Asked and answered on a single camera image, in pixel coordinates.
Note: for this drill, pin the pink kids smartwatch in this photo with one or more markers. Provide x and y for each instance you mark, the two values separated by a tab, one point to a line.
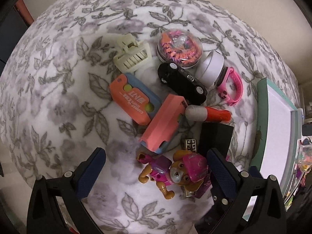
229	86

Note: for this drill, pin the red glue tube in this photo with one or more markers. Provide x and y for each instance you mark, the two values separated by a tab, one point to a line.
207	114

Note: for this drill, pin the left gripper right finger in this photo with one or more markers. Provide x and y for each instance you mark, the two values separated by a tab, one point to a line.
243	203

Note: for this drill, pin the teal white box lid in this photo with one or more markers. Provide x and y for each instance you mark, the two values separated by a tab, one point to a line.
278	133

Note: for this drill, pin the clear ball with pink bands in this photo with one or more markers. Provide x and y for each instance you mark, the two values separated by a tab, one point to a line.
180	47

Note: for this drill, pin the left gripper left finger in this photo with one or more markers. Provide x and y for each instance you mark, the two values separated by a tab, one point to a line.
44	214

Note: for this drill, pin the floral grey white blanket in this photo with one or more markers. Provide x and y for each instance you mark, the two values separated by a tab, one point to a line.
56	107

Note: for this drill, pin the black toy car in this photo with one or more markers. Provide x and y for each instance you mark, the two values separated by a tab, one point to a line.
183	83

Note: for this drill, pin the orange blue carrot knife toy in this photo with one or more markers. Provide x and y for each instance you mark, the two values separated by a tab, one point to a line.
135	98

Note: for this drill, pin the pink blue folding toy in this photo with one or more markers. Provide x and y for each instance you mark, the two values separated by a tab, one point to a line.
165	124

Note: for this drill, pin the pink puppy toy figure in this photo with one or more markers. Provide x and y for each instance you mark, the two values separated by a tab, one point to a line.
186	169

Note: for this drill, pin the black power adapter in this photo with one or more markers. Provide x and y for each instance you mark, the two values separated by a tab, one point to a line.
215	135

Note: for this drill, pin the cream hair claw clip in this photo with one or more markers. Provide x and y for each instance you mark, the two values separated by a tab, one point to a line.
131	54

